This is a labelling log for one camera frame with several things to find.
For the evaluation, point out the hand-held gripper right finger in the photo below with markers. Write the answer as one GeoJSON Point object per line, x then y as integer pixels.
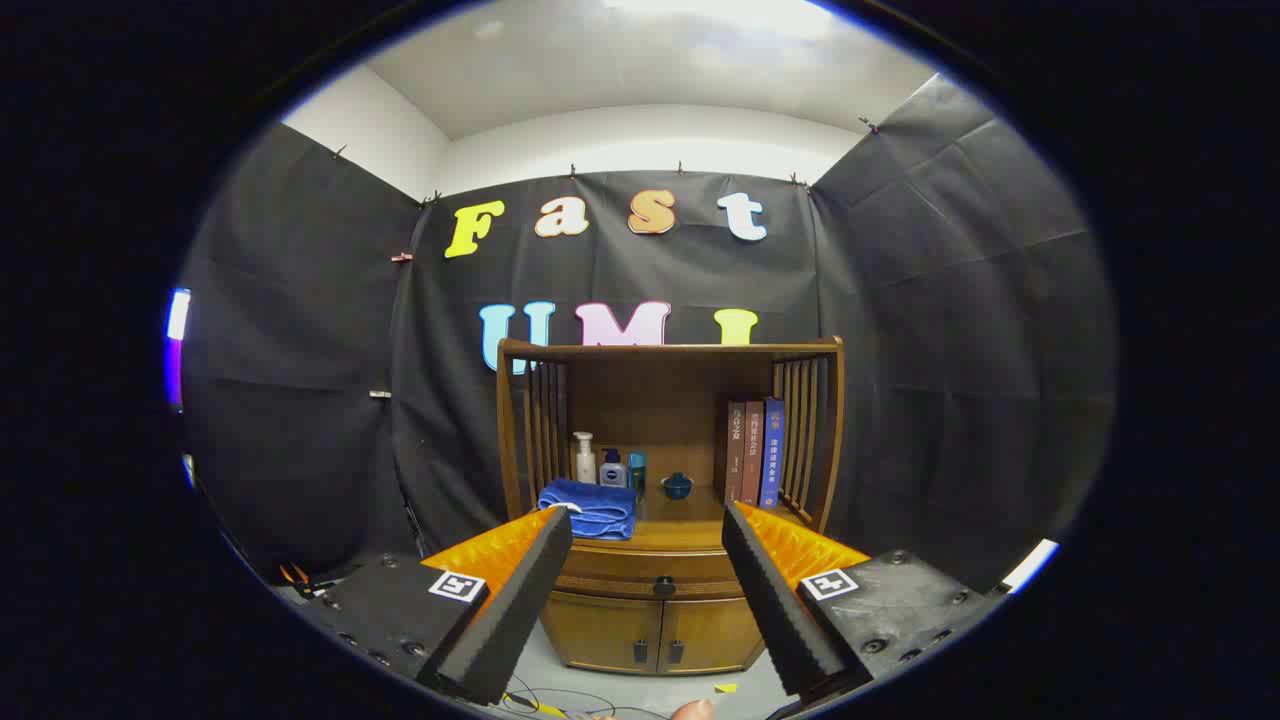
{"type": "Point", "coordinates": [780, 610]}

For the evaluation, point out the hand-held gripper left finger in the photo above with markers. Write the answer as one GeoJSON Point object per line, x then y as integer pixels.
{"type": "Point", "coordinates": [520, 610]}

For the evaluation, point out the wooden drawer with black knob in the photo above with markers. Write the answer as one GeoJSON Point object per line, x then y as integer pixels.
{"type": "Point", "coordinates": [620, 580]}

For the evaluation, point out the wooden cabinet door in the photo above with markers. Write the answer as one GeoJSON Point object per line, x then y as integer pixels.
{"type": "Point", "coordinates": [600, 630]}
{"type": "Point", "coordinates": [715, 635]}

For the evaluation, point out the wooden countertop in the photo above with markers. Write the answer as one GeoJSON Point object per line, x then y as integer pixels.
{"type": "Point", "coordinates": [680, 525]}

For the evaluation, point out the wooden cabinet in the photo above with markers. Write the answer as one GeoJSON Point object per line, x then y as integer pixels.
{"type": "Point", "coordinates": [650, 400]}

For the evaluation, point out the folded blue towel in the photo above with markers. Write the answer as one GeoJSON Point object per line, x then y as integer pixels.
{"type": "Point", "coordinates": [600, 510]}

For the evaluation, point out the reddish brown book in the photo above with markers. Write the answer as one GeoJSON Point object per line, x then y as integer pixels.
{"type": "Point", "coordinates": [753, 455]}

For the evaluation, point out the blue book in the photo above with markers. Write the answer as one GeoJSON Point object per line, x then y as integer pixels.
{"type": "Point", "coordinates": [772, 450]}

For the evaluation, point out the dark blue lidded teacup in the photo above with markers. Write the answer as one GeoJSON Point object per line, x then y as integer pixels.
{"type": "Point", "coordinates": [677, 487]}

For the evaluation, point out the dark brown book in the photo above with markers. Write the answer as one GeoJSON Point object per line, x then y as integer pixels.
{"type": "Point", "coordinates": [735, 455]}

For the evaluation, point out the white pump bottle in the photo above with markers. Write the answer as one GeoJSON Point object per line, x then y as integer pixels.
{"type": "Point", "coordinates": [585, 462]}

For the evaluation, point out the small white blue-capped bottle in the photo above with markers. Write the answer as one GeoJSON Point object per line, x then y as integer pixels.
{"type": "Point", "coordinates": [613, 472]}

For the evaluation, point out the clear bottle with blue cap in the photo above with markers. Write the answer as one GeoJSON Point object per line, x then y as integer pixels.
{"type": "Point", "coordinates": [637, 472]}

